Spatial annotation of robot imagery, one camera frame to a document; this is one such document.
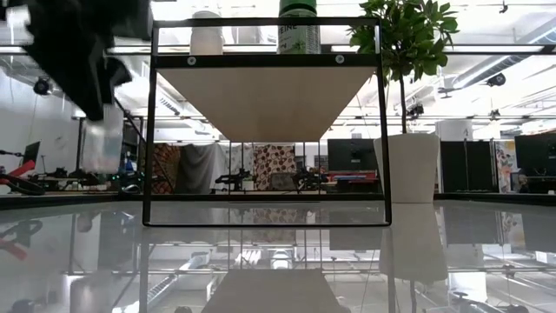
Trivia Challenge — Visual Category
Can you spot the colourful floral cloth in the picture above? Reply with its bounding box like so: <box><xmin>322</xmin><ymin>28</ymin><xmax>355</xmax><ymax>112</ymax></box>
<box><xmin>494</xmin><ymin>139</ymin><xmax>517</xmax><ymax>193</ymax></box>

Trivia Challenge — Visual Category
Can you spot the grey cloth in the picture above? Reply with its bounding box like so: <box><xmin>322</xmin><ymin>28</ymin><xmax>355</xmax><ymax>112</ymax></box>
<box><xmin>176</xmin><ymin>142</ymin><xmax>229</xmax><ymax>195</ymax></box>

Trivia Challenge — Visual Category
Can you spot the black frame wooden shelf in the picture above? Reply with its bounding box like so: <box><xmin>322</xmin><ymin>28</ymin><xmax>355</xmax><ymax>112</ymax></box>
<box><xmin>142</xmin><ymin>17</ymin><xmax>393</xmax><ymax>228</ymax></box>

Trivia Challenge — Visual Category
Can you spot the red table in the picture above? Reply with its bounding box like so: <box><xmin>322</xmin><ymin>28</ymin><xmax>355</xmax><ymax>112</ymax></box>
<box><xmin>328</xmin><ymin>170</ymin><xmax>378</xmax><ymax>183</ymax></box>

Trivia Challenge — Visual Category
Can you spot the black metal table frame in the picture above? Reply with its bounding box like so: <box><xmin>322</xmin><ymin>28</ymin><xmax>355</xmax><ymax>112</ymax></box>
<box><xmin>0</xmin><ymin>190</ymin><xmax>556</xmax><ymax>210</ymax></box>

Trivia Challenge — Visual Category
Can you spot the green plant in white pot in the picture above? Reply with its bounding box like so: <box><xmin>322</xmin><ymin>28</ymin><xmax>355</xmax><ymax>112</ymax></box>
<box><xmin>347</xmin><ymin>0</ymin><xmax>460</xmax><ymax>204</ymax></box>

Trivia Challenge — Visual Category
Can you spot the red bar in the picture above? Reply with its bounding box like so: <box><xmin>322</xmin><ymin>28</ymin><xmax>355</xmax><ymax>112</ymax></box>
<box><xmin>0</xmin><ymin>159</ymin><xmax>38</xmax><ymax>180</ymax></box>

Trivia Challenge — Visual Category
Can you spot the red circle patterned cloth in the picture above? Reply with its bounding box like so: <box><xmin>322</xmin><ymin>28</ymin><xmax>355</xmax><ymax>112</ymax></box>
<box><xmin>253</xmin><ymin>143</ymin><xmax>297</xmax><ymax>191</ymax></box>

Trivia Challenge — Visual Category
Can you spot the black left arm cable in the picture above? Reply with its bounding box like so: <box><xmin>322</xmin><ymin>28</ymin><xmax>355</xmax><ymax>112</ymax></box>
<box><xmin>113</xmin><ymin>97</ymin><xmax>151</xmax><ymax>136</ymax></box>

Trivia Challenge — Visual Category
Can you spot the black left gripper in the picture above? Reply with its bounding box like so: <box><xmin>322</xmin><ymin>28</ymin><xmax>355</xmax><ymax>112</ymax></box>
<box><xmin>23</xmin><ymin>0</ymin><xmax>155</xmax><ymax>123</ymax></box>

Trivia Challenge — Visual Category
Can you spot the black white patterned cloth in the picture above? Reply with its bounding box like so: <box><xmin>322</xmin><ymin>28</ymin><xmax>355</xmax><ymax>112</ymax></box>
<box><xmin>225</xmin><ymin>143</ymin><xmax>256</xmax><ymax>192</ymax></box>

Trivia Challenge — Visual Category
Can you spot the orange patterned cloth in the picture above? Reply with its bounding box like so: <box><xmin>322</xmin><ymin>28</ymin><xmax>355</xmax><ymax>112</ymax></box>
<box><xmin>155</xmin><ymin>143</ymin><xmax>180</xmax><ymax>195</ymax></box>

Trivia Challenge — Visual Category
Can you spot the green medicine bottle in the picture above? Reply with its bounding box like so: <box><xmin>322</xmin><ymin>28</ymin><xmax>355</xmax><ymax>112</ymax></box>
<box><xmin>276</xmin><ymin>0</ymin><xmax>322</xmax><ymax>56</ymax></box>

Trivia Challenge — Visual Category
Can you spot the black tilted screen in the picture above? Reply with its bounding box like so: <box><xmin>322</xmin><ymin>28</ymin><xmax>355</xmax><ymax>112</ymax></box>
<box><xmin>21</xmin><ymin>140</ymin><xmax>42</xmax><ymax>166</ymax></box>

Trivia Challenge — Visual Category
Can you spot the clear bottle with pink pills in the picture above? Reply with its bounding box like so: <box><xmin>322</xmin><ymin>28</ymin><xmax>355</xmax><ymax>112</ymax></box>
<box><xmin>81</xmin><ymin>103</ymin><xmax>126</xmax><ymax>176</ymax></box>

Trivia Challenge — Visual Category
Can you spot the black ceiling camera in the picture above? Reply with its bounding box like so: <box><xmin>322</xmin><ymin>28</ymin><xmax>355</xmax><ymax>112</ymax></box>
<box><xmin>33</xmin><ymin>76</ymin><xmax>54</xmax><ymax>96</ymax></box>

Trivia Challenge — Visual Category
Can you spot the black partition panel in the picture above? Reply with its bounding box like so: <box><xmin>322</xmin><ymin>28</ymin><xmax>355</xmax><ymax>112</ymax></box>
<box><xmin>440</xmin><ymin>139</ymin><xmax>496</xmax><ymax>193</ymax></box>

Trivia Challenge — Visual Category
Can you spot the person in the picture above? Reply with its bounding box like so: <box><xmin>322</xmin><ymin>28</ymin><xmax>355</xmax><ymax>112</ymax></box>
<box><xmin>516</xmin><ymin>173</ymin><xmax>534</xmax><ymax>195</ymax></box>

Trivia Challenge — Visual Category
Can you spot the small white bottle yellow label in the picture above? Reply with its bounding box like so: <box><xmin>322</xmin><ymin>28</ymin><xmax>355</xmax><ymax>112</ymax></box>
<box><xmin>189</xmin><ymin>10</ymin><xmax>226</xmax><ymax>56</ymax></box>

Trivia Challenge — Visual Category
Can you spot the large black monitor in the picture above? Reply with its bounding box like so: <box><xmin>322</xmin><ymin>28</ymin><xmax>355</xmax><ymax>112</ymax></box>
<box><xmin>514</xmin><ymin>132</ymin><xmax>556</xmax><ymax>177</ymax></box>

